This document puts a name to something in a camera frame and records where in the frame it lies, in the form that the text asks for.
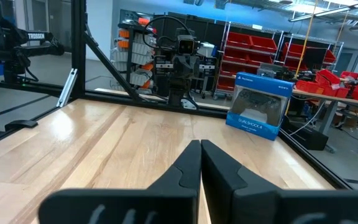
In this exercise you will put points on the silver metal base bracket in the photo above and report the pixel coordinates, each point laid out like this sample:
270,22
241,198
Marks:
189,104

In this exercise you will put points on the black panel with white labels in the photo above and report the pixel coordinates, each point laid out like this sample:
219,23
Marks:
163,77
207,77

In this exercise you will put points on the black table edge clip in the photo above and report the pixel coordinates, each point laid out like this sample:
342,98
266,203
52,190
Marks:
20,124

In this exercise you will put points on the black table frame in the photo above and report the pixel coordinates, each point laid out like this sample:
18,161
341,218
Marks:
210,112

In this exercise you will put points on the metal shelf with red bins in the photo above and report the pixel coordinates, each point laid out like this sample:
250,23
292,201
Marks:
247,40
294,49

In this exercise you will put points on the neighbouring black Trossen robot arm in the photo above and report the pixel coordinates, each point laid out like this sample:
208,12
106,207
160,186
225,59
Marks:
11,40

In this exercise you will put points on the silver aluminium corner brace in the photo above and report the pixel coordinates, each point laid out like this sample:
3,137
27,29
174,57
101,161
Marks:
67,88

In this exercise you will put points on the blue DualShock controller box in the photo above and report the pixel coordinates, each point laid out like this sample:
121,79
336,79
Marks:
253,124

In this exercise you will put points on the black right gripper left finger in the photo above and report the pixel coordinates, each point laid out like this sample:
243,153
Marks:
154,205

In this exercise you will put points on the grey door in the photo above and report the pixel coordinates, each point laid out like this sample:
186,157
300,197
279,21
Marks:
348,62

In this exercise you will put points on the black frame post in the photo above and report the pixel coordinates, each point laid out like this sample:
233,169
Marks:
78,46

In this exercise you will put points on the white box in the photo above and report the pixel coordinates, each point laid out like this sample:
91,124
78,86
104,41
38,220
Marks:
206,49

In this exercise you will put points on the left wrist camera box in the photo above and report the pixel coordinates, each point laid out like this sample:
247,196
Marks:
186,46

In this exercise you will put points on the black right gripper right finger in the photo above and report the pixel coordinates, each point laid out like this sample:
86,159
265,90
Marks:
244,202

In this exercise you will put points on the black diagonal frame brace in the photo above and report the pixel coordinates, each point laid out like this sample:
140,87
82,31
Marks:
110,67

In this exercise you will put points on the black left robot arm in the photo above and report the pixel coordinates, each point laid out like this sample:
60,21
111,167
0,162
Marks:
179,90

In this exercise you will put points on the rack with orange white bins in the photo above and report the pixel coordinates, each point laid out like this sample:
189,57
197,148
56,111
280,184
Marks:
138,49

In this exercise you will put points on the ceiling strip light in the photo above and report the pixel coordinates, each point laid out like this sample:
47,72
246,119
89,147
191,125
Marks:
331,12

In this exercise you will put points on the wooden workbench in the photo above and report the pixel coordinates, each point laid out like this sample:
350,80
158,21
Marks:
331,98

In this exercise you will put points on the black box on floor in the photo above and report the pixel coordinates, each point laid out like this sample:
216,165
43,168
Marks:
306,137

